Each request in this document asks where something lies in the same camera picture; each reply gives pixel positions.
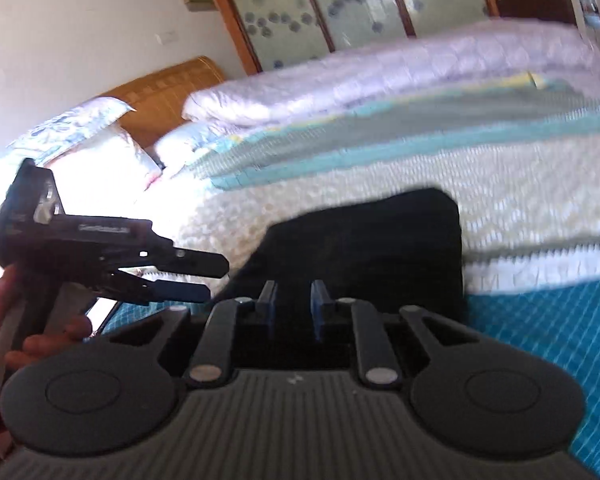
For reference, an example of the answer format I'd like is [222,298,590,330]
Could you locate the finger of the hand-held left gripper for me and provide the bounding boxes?
[171,247,230,279]
[144,277,212,305]

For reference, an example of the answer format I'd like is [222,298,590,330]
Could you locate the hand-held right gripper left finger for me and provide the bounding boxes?
[109,280,279,389]

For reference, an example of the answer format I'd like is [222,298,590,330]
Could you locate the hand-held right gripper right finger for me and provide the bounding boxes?
[310,280,473,389]

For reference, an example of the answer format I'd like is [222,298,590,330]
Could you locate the black pants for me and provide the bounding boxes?
[214,187,470,356]

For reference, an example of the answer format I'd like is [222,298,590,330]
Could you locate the person's left hand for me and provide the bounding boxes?
[0,264,94,372]

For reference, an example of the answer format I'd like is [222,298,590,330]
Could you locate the floral white pillow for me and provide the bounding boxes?
[40,125,163,221]
[0,96,138,171]

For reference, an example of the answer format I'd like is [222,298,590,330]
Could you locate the wooden headboard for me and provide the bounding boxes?
[97,56,227,150]

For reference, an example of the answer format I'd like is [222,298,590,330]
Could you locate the white blanket with green stripes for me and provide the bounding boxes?
[130,74,600,297]

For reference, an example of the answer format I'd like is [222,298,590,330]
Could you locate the teal striped blanket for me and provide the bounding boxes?
[97,265,600,478]

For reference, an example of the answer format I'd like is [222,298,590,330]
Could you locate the lavender quilt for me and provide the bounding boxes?
[181,19,600,131]

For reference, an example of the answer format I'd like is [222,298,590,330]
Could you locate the frosted glass wardrobe doors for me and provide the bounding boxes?
[199,0,501,75]

